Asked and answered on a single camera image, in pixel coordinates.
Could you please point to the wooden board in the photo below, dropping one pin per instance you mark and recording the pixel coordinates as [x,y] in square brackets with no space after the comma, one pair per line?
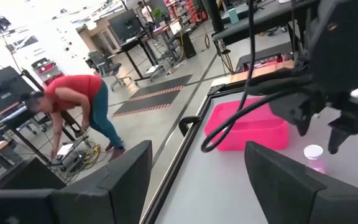
[272,68]

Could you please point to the black computer tower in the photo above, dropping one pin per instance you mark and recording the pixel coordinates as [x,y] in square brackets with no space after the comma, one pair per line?
[186,45]

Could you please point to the red storage shelf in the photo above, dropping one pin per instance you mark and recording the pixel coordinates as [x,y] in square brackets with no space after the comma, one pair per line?
[194,9]

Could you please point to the black table clamp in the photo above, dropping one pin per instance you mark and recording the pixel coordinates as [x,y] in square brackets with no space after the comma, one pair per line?
[185,119]

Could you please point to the grey office chair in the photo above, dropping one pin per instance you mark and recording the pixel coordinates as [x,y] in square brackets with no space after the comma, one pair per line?
[110,67]

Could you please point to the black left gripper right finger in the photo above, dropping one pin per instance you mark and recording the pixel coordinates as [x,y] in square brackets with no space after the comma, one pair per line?
[284,193]

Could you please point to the black tray with red parts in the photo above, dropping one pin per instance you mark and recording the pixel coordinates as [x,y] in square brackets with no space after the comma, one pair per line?
[269,53]

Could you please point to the tall pink pill bottle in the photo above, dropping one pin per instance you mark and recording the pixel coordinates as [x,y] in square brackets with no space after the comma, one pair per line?
[313,152]

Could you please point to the person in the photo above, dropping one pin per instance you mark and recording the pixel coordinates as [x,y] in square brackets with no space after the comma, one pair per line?
[73,87]

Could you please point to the teal cup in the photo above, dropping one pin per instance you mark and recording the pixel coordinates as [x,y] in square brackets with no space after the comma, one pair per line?
[233,15]

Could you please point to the white pillar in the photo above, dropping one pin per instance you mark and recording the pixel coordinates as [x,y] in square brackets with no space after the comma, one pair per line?
[51,40]

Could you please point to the black striped floor mat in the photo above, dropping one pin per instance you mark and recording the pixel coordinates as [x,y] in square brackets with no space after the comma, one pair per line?
[148,104]
[163,85]

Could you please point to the black desk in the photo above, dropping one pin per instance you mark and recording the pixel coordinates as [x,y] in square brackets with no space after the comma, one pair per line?
[132,43]
[272,15]

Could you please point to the black ceiling spotlight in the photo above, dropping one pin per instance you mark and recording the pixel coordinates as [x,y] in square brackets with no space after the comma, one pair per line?
[2,24]

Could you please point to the pink plastic bin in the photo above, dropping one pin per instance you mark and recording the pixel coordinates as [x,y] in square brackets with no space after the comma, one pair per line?
[259,137]

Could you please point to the grey floor equipment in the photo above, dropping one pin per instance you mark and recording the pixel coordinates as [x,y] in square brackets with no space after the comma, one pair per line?
[70,158]

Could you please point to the black computer monitor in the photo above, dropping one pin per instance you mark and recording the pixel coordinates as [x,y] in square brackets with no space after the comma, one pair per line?
[126,25]

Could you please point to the red drawer cabinet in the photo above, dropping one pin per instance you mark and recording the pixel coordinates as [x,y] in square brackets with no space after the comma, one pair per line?
[47,70]

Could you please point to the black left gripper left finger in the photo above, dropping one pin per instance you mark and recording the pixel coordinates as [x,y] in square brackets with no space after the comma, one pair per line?
[117,193]

